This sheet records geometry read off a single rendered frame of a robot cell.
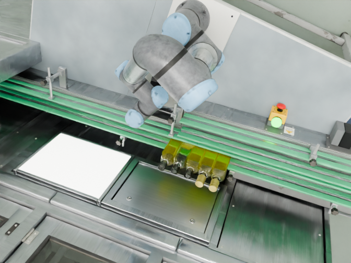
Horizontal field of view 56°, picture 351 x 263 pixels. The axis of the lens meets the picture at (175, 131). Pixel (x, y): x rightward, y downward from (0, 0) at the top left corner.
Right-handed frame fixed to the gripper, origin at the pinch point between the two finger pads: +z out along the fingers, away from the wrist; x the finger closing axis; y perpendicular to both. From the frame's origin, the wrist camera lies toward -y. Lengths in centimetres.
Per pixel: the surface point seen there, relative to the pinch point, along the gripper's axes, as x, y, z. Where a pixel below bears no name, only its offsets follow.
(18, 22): -102, 2, 24
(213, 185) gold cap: 37, 20, -36
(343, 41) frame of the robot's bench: 78, -22, 60
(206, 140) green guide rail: 27.5, 15.4, -13.9
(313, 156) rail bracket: 71, 5, -17
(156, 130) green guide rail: 3.9, 18.0, -14.4
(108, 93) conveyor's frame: -29.8, 16.8, 1.7
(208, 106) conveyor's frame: 22.7, 6.3, 0.4
